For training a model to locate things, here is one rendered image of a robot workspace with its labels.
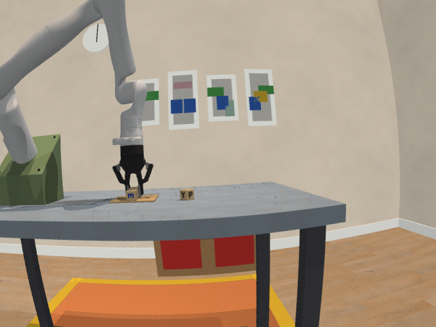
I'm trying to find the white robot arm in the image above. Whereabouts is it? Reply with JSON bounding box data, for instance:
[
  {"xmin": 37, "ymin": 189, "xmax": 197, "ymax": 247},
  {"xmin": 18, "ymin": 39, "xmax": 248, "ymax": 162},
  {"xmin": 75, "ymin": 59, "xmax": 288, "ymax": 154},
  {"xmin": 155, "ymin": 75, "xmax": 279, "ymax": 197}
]
[{"xmin": 0, "ymin": 0, "xmax": 147, "ymax": 164}]

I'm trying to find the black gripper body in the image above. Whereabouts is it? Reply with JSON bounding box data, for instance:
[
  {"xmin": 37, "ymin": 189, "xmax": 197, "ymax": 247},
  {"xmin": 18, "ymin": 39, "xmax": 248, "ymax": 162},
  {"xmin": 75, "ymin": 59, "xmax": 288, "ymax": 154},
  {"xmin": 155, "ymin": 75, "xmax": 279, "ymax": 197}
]
[{"xmin": 119, "ymin": 145, "xmax": 146, "ymax": 174}]

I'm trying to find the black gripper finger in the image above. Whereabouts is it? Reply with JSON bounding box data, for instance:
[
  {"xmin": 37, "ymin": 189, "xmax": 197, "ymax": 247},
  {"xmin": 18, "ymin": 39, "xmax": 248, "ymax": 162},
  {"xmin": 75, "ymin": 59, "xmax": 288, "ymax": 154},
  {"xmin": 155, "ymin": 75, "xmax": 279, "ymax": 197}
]
[
  {"xmin": 112, "ymin": 163, "xmax": 130, "ymax": 191},
  {"xmin": 134, "ymin": 162, "xmax": 153, "ymax": 197}
]

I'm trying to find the tan flat mat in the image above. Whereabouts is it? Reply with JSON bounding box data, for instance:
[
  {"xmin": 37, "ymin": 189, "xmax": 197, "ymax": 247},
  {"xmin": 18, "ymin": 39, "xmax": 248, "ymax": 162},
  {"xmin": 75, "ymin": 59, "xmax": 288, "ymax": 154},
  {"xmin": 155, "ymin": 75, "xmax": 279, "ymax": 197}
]
[{"xmin": 109, "ymin": 195, "xmax": 159, "ymax": 203}]

